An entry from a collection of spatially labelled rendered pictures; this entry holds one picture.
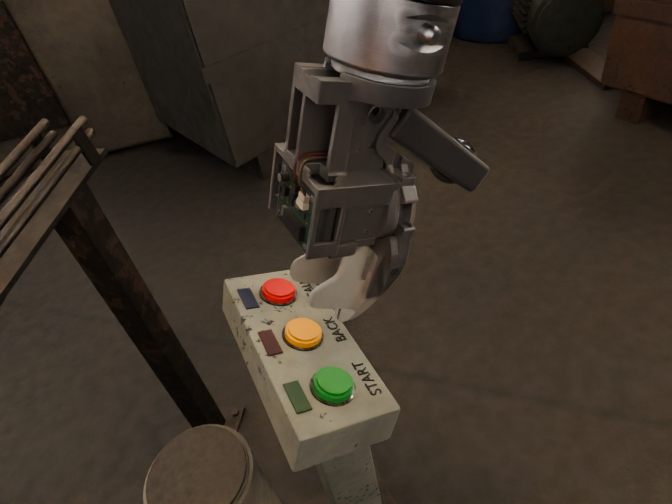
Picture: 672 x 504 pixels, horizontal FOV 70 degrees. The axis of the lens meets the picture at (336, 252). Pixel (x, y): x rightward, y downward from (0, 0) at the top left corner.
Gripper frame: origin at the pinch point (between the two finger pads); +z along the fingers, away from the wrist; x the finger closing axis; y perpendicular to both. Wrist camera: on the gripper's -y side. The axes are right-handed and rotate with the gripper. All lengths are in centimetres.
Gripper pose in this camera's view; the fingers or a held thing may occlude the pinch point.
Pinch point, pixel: (350, 306)
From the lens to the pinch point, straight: 42.3
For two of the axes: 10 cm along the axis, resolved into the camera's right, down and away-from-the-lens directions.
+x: 4.6, 5.6, -6.9
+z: -1.7, 8.2, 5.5
